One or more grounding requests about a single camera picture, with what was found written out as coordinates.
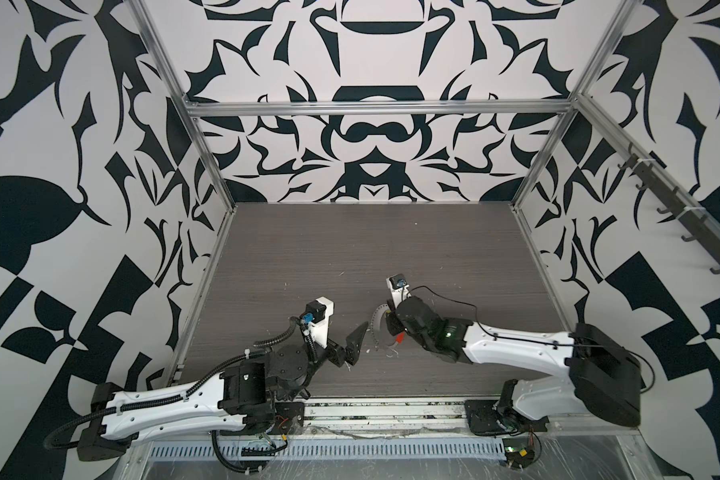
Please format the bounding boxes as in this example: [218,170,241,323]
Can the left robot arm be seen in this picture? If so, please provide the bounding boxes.
[43,323,368,462]

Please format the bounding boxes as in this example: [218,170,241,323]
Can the white slotted cable duct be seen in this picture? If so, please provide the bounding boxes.
[149,438,506,461]

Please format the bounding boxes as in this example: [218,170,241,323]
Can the black wall hook rail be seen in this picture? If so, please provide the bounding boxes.
[619,142,720,275]

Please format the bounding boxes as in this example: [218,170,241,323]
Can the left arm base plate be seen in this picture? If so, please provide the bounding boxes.
[245,401,305,435]

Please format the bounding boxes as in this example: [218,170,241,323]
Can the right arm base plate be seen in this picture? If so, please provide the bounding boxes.
[464,399,549,436]

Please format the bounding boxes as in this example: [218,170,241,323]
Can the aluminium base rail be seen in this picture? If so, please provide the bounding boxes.
[128,395,640,442]

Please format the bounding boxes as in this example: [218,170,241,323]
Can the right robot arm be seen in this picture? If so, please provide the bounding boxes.
[382,296,642,428]

